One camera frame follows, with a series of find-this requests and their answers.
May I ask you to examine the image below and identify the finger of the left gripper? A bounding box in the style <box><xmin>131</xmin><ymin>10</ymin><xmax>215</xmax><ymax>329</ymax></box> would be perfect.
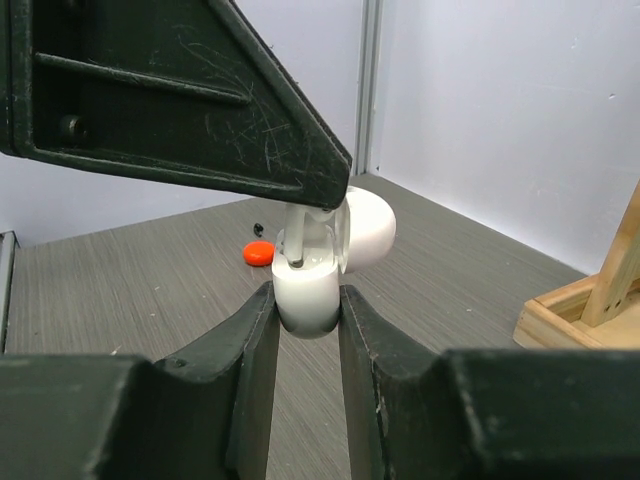
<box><xmin>1</xmin><ymin>1</ymin><xmax>352</xmax><ymax>209</ymax></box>

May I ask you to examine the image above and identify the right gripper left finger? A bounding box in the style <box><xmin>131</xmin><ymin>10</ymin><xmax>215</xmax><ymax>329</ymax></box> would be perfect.
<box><xmin>1</xmin><ymin>283</ymin><xmax>279</xmax><ymax>479</ymax></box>

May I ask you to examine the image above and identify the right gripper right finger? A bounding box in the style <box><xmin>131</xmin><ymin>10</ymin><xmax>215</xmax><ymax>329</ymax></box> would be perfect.
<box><xmin>338</xmin><ymin>285</ymin><xmax>639</xmax><ymax>479</ymax></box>

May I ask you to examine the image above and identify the white earbud charging case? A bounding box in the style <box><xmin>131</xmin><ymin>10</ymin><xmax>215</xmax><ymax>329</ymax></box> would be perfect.
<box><xmin>271</xmin><ymin>186</ymin><xmax>396</xmax><ymax>339</ymax></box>

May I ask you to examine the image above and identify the white earbud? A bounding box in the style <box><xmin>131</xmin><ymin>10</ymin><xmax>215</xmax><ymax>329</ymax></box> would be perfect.
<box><xmin>282</xmin><ymin>204</ymin><xmax>308</xmax><ymax>268</ymax></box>

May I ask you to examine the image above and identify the orange earbud charging case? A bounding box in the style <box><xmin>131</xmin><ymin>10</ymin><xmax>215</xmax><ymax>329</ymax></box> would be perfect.
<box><xmin>242</xmin><ymin>241</ymin><xmax>275</xmax><ymax>267</ymax></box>

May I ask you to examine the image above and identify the black earbud left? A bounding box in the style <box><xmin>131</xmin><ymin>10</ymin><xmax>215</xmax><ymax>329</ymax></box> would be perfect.
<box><xmin>253</xmin><ymin>223</ymin><xmax>264</xmax><ymax>237</ymax></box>

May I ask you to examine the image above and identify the wooden clothes rack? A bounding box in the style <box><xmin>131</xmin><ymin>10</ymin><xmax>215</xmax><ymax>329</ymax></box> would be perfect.
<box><xmin>513</xmin><ymin>190</ymin><xmax>640</xmax><ymax>350</ymax></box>

